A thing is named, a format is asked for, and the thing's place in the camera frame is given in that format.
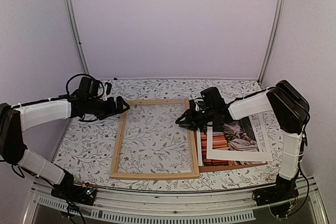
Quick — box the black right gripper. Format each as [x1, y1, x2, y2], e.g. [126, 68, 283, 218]
[175, 106, 215, 131]

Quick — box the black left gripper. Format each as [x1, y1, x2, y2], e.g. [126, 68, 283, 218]
[87, 95, 130, 121]

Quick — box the light wooden picture frame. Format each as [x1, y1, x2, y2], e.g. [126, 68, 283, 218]
[110, 99, 200, 180]

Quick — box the cat photo white border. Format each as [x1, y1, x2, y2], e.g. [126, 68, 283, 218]
[205, 115, 272, 163]

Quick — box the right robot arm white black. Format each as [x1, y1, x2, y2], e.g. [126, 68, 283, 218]
[175, 80, 310, 201]

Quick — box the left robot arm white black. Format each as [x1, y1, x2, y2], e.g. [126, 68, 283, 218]
[1, 73, 130, 200]

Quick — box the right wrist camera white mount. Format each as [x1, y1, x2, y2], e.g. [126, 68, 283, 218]
[194, 99, 207, 111]

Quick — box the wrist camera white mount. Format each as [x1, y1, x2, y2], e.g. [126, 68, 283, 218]
[194, 99, 207, 111]
[101, 82, 112, 101]

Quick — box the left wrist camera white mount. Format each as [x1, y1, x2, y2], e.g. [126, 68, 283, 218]
[101, 82, 112, 101]

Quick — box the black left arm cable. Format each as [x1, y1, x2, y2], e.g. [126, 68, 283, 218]
[64, 73, 91, 99]

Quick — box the brown frame backing board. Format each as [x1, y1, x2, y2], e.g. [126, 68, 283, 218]
[194, 130, 267, 173]

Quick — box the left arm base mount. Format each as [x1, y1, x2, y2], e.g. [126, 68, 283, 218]
[51, 180, 97, 206]

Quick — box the front aluminium rail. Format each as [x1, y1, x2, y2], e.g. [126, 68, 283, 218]
[23, 177, 329, 223]

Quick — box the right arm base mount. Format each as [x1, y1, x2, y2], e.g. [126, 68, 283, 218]
[252, 177, 299, 206]

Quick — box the left aluminium corner post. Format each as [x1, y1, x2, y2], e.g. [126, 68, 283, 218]
[64, 0, 89, 74]

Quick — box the aluminium corner post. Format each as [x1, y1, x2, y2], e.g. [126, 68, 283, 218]
[64, 0, 89, 74]
[258, 0, 285, 86]

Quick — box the right aluminium corner post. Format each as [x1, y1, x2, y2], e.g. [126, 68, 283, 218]
[258, 0, 285, 86]

